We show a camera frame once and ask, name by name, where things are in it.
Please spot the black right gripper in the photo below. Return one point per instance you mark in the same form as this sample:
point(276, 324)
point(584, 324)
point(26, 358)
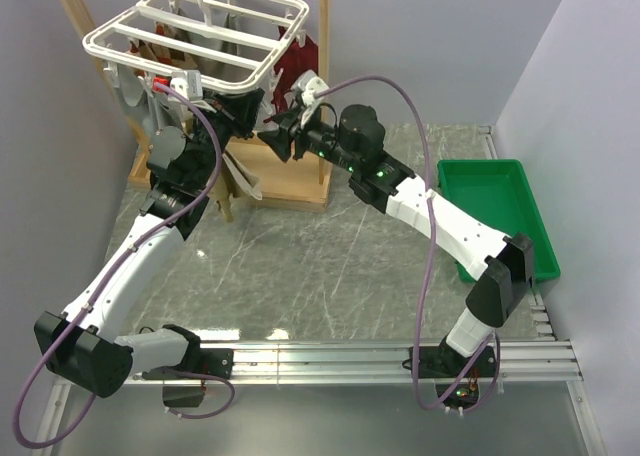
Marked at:
point(302, 125)

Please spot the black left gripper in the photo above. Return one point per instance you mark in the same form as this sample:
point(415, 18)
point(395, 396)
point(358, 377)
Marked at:
point(237, 111)

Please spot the tan underwear with white waistband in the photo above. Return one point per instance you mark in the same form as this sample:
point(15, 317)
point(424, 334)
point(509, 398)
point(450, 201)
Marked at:
point(235, 181)

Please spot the white plastic clip hanger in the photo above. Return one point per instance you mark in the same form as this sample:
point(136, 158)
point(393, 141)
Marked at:
point(263, 29)

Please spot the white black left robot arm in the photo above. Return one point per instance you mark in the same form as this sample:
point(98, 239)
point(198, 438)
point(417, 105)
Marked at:
point(82, 343)

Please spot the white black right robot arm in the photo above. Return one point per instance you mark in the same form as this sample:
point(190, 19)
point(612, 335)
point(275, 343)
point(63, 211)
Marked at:
point(502, 266)

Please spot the dark red underwear hanging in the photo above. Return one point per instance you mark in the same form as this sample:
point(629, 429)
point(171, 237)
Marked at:
point(300, 56)

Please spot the brown patterned underwear hanging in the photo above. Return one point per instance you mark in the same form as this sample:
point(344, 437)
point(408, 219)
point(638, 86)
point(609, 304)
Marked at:
point(163, 54)

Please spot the grey underwear hanging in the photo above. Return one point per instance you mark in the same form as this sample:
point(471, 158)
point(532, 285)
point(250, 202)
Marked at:
point(132, 84)

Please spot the green plastic bin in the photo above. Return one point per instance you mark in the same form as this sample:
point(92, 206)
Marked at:
point(498, 194)

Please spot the wooden drying rack frame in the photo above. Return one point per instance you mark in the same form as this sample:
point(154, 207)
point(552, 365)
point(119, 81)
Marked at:
point(302, 185)

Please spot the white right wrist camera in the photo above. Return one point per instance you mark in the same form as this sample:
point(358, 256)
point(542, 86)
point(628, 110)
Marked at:
point(309, 86)

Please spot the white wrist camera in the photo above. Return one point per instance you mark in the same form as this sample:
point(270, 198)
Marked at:
point(309, 86)
point(187, 83)

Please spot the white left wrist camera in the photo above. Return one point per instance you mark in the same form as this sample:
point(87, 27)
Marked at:
point(187, 83)

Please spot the aluminium mounting rail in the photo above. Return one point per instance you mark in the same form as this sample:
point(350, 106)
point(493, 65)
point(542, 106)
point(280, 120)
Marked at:
point(351, 398)

